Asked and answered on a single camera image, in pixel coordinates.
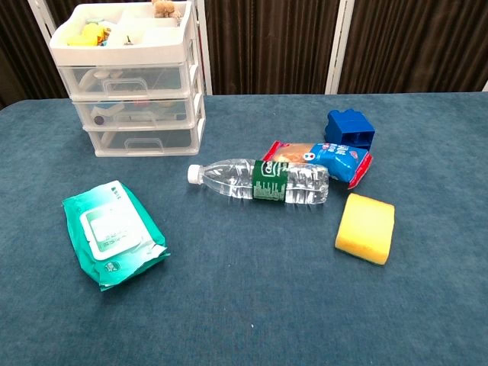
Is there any blue building block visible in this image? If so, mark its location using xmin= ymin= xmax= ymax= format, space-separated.
xmin=323 ymin=109 xmax=377 ymax=152

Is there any blue table cloth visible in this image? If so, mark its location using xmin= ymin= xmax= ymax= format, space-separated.
xmin=0 ymin=91 xmax=488 ymax=366

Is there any yellow sponge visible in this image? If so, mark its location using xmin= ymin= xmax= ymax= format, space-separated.
xmin=334 ymin=192 xmax=396 ymax=265

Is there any clear water bottle green label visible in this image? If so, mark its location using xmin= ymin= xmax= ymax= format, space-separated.
xmin=186 ymin=158 xmax=330 ymax=206

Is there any green wet wipes pack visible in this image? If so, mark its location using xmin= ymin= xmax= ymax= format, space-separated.
xmin=61 ymin=180 xmax=171 ymax=293

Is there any white plastic drawer organizer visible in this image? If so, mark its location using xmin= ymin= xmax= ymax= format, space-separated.
xmin=49 ymin=0 xmax=207 ymax=158

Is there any yellow disc toy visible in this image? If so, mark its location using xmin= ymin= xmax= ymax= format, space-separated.
xmin=67 ymin=33 xmax=98 ymax=47

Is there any brown plush toy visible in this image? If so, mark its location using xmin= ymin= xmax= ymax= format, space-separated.
xmin=151 ymin=0 xmax=183 ymax=19

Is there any yellow ball toy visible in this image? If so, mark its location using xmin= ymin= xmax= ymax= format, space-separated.
xmin=84 ymin=22 xmax=106 ymax=40

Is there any blue red snack bag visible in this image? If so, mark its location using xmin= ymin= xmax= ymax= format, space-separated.
xmin=262 ymin=140 xmax=374 ymax=191

